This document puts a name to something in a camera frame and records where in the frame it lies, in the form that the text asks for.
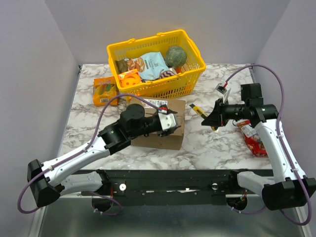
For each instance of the orange snack bag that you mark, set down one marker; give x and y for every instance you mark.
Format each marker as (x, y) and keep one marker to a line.
(104, 89)

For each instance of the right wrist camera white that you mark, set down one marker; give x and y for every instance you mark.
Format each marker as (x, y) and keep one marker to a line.
(224, 90)

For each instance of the aluminium rail frame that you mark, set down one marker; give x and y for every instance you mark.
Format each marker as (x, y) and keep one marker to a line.
(72, 216)

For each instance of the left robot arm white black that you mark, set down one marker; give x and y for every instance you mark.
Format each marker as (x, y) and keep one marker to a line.
(54, 178)

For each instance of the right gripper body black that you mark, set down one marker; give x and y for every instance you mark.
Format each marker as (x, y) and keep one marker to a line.
(219, 116)

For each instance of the brown cardboard express box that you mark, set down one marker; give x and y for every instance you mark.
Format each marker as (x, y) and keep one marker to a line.
(170, 142)

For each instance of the brown snack packet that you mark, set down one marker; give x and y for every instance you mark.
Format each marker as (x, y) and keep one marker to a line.
(122, 65)

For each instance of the orange toy box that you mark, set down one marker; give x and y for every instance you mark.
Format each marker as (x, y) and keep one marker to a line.
(129, 78)

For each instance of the red snack bag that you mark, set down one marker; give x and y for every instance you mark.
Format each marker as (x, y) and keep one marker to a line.
(252, 139)

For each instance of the green melon ball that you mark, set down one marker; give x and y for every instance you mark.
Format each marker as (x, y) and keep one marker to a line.
(175, 57)

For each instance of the pink brown striped pouch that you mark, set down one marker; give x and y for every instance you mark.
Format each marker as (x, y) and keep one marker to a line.
(166, 74)

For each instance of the yellow utility knife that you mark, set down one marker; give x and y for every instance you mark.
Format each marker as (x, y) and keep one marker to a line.
(202, 114)

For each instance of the light blue chips bag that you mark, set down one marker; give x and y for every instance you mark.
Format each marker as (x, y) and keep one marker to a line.
(149, 65)

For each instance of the yellow plastic shopping basket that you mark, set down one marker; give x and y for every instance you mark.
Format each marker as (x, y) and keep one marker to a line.
(185, 77)

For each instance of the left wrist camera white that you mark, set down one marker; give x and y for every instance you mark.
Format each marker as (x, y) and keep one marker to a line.
(168, 121)

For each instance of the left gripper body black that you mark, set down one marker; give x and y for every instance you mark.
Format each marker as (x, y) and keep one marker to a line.
(162, 133)

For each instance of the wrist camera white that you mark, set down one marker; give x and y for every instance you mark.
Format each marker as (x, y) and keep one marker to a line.
(168, 121)
(224, 90)

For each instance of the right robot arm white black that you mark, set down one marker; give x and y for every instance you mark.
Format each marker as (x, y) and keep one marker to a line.
(290, 186)

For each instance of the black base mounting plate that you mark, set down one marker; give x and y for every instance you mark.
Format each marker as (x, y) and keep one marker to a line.
(169, 187)

